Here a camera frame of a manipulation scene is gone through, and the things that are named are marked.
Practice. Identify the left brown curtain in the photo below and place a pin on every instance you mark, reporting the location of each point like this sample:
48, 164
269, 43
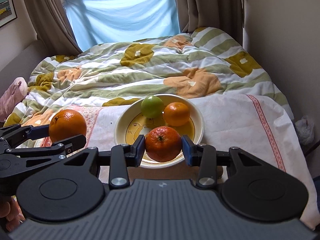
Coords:
52, 26

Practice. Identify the brown kiwi plain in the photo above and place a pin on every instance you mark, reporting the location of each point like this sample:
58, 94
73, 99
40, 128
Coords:
219, 172

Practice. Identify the large orange front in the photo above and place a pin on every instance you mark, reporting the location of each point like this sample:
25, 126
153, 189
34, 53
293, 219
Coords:
65, 124

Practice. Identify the blue cloth over window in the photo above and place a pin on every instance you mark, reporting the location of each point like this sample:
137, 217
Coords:
102, 21

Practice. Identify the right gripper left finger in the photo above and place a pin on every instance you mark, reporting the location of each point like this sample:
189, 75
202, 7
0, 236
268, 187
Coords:
118, 159

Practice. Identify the cream duck pattern bowl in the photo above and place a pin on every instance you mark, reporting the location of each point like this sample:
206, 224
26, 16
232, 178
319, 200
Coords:
133, 123

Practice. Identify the brown curtain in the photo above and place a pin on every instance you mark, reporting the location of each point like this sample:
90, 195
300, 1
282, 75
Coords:
227, 15
52, 26

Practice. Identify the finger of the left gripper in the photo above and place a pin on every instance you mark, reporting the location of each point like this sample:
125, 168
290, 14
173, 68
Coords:
63, 147
15, 135

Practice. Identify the right brown curtain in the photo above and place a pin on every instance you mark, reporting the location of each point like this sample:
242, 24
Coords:
227, 15

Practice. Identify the floral striped duvet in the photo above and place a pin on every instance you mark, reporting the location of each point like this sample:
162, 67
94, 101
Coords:
205, 62

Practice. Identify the large orange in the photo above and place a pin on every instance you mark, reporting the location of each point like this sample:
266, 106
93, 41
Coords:
176, 114
65, 124

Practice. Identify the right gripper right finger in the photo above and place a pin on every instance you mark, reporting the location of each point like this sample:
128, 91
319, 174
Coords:
208, 159

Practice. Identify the green apple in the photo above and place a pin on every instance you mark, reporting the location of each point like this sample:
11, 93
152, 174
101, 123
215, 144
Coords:
152, 106

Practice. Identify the pink plush toy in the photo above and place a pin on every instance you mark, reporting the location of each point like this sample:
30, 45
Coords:
16, 92

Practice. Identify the person left hand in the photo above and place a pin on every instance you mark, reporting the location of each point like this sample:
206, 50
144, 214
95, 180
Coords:
10, 210

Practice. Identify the framed wall picture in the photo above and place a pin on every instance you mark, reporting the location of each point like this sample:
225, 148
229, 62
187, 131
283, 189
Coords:
7, 12

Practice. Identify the small mandarin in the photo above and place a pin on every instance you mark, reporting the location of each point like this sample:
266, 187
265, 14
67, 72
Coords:
163, 144

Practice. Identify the beige headboard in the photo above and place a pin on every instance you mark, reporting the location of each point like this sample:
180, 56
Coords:
23, 64

